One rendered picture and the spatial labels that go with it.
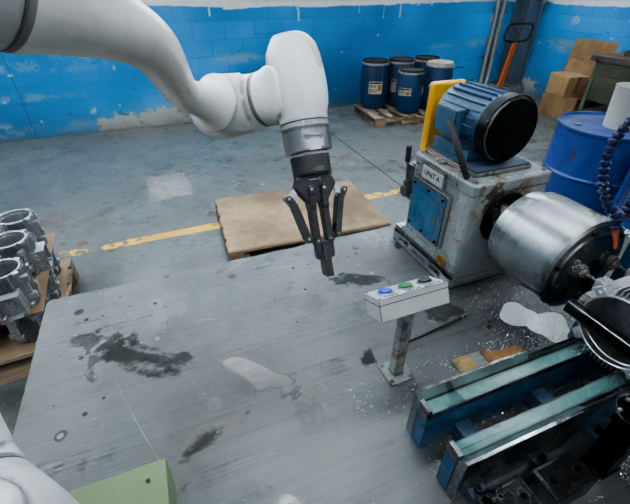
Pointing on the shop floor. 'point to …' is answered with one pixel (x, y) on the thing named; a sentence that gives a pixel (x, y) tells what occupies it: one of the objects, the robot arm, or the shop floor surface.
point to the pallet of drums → (399, 87)
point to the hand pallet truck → (512, 51)
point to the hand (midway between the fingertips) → (325, 258)
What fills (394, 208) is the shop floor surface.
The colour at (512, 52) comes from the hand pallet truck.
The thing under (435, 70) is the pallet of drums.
